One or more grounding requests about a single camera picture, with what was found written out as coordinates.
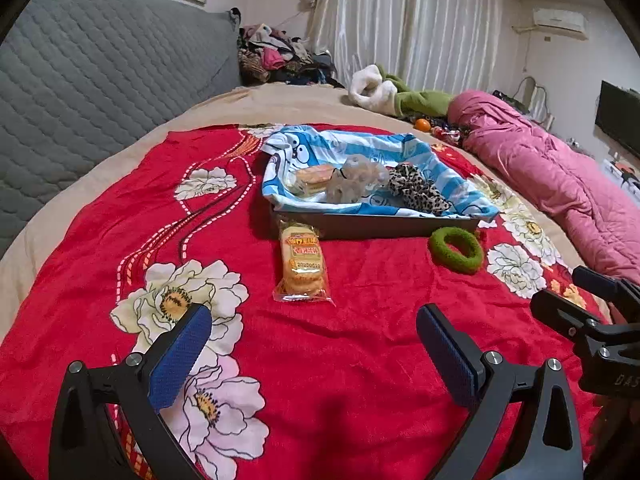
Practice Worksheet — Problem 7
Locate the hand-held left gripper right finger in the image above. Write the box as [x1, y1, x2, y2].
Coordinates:
[416, 303, 586, 480]

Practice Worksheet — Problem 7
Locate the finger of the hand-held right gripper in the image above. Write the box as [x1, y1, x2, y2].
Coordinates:
[530, 289, 603, 343]
[571, 266, 640, 308]

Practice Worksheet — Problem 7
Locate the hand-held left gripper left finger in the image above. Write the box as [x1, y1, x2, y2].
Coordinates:
[49, 303, 214, 480]

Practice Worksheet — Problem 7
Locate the grey storage box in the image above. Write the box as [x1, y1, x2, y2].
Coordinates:
[267, 160, 488, 242]

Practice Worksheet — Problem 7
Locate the orange cracker packet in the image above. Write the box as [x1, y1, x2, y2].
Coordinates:
[272, 220, 335, 306]
[292, 164, 334, 196]

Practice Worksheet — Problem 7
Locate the red floral blanket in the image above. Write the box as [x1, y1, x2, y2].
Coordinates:
[0, 122, 617, 480]

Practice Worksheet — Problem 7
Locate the green fuzzy hair scrunchie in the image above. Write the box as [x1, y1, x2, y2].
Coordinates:
[428, 226, 485, 276]

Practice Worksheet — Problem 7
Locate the cluttered television stand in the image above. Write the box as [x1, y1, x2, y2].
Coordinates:
[602, 157, 640, 192]

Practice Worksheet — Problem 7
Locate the pink quilt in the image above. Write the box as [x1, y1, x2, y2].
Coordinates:
[446, 90, 640, 282]

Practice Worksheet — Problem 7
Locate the blue striped cartoon cloth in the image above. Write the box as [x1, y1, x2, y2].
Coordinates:
[261, 127, 501, 221]

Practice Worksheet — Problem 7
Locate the leopard print hair scrunchie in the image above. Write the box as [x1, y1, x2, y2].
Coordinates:
[387, 162, 452, 217]

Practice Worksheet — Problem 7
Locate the black television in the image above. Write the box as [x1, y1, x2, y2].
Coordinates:
[594, 80, 640, 161]

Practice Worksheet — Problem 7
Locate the sheer beige hair scrunchie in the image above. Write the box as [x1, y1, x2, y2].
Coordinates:
[325, 156, 391, 205]

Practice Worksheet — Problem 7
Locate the metal chair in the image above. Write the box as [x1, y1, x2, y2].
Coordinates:
[515, 76, 556, 131]

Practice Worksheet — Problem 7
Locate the dark floral cloth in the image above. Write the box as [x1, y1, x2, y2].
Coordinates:
[429, 116, 473, 136]

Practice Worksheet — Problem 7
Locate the white air conditioner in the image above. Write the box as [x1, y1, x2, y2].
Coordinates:
[531, 6, 589, 41]

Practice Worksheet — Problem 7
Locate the white and green fleece garment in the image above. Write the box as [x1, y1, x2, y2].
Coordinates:
[348, 64, 456, 119]

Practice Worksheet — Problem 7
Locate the beige bed sheet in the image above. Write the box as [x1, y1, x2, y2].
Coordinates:
[0, 82, 621, 341]

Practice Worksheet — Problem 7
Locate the grey quilted headboard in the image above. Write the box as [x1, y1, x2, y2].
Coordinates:
[0, 0, 242, 256]

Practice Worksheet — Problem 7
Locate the pile of clothes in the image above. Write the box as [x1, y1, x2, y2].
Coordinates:
[235, 22, 346, 88]

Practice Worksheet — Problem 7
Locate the white curtain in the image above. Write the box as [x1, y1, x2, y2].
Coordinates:
[305, 0, 504, 97]

